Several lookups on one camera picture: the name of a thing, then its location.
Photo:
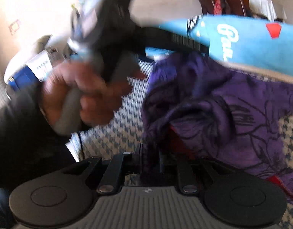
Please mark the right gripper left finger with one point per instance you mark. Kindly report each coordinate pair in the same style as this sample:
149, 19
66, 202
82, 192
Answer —
122, 170

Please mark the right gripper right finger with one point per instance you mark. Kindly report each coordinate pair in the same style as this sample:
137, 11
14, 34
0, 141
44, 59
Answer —
175, 171

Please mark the purple floral garment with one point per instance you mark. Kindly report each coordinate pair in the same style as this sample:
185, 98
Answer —
198, 107

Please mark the black sleeved left forearm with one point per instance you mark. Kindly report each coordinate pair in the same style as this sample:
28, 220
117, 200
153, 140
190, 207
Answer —
29, 147

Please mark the person's left hand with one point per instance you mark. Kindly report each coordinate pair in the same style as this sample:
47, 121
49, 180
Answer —
99, 100

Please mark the houndstooth sofa seat cover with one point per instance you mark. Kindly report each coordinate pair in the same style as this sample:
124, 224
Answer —
126, 130

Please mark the dark wooden chair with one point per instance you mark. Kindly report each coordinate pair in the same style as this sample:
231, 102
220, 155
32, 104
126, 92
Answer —
236, 7

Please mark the blue printed sofa back cover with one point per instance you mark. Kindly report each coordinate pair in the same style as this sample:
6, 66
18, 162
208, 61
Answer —
241, 42

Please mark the white clothed dining table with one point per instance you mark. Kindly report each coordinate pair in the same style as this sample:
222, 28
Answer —
270, 9

